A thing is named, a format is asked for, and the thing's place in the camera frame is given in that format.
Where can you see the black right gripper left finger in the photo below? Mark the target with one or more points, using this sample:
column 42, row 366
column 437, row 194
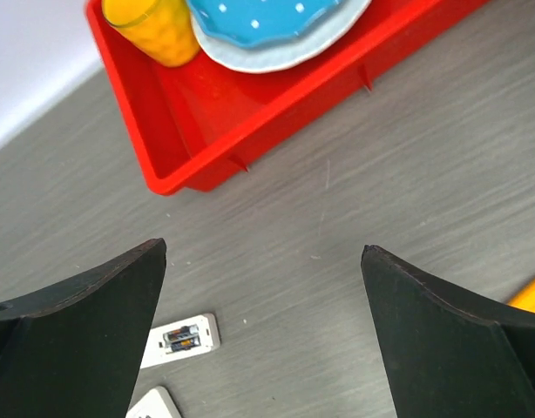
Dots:
column 74, row 348

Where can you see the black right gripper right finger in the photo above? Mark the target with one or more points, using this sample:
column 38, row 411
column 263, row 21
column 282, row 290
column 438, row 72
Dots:
column 448, row 352

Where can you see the white remote with batteries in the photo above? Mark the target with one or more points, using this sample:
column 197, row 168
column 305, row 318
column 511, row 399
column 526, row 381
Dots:
column 180, row 340

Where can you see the yellow handled screwdriver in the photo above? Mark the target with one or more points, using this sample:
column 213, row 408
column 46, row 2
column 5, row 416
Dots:
column 525, row 298

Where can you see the red plastic tray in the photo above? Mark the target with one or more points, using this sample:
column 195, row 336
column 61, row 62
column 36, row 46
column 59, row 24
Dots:
column 197, row 125

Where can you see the yellow plastic cup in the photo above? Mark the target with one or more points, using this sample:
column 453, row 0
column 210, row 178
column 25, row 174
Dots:
column 161, row 29

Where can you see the pale grey plate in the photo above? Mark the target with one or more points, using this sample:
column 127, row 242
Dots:
column 287, row 54

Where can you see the blue dotted plate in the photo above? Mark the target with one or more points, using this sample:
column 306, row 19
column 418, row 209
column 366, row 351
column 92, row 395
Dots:
column 253, row 23

